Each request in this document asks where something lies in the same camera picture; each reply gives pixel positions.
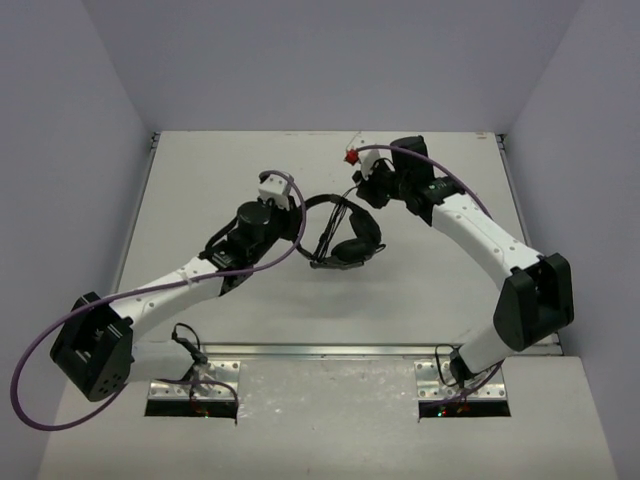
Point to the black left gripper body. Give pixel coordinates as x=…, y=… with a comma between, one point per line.
x=291, y=220

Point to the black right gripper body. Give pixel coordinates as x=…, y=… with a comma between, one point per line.
x=383, y=184

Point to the black headphones with cord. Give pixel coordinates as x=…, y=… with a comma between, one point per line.
x=350, y=253

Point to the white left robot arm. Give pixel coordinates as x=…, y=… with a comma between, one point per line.
x=102, y=347

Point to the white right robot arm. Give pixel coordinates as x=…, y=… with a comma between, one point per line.
x=535, y=290

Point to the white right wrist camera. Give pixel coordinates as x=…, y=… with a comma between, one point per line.
x=366, y=159

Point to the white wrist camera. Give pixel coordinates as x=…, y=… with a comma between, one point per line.
x=366, y=159
x=275, y=188

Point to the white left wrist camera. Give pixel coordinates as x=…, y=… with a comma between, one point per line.
x=275, y=188

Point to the aluminium table edge rail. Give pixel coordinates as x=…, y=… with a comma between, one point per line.
x=321, y=350

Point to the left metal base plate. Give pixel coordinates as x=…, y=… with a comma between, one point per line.
x=212, y=382

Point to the metal base plate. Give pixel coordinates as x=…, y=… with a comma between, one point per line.
x=212, y=382
x=437, y=384

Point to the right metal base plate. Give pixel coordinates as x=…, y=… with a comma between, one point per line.
x=437, y=384

